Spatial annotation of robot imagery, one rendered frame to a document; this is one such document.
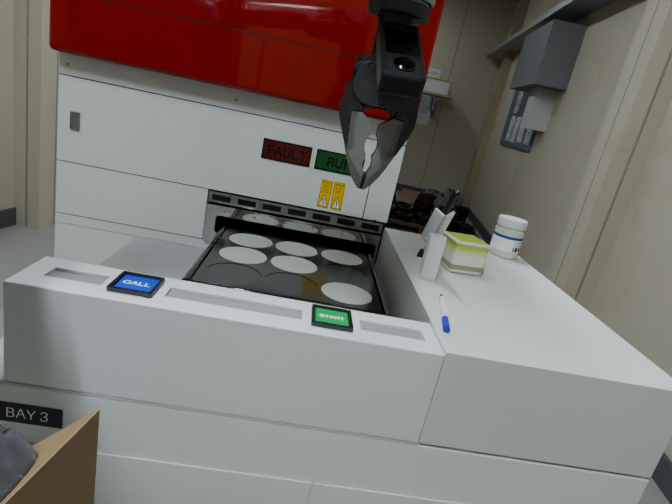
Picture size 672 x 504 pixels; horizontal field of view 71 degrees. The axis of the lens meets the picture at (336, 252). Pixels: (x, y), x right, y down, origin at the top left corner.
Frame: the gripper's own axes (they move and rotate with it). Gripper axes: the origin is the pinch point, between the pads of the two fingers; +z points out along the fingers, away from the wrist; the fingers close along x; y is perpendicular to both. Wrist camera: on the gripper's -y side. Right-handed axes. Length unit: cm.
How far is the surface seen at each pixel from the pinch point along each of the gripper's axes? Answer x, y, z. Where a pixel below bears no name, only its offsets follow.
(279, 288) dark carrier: 7.9, 22.8, 25.7
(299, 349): 3.7, -4.0, 22.2
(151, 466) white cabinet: 20.3, -4.3, 43.5
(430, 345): -13.5, -1.8, 19.6
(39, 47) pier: 183, 264, -2
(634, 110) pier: -164, 210, -37
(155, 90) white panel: 44, 58, -2
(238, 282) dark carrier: 15.3, 22.2, 25.7
